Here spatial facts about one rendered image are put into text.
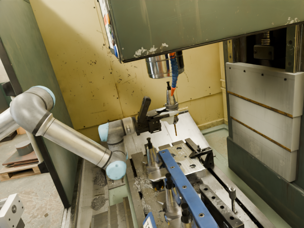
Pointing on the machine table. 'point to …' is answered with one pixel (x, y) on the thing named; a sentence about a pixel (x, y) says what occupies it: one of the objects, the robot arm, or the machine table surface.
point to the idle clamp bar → (220, 207)
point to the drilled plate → (191, 176)
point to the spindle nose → (163, 65)
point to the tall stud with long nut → (232, 198)
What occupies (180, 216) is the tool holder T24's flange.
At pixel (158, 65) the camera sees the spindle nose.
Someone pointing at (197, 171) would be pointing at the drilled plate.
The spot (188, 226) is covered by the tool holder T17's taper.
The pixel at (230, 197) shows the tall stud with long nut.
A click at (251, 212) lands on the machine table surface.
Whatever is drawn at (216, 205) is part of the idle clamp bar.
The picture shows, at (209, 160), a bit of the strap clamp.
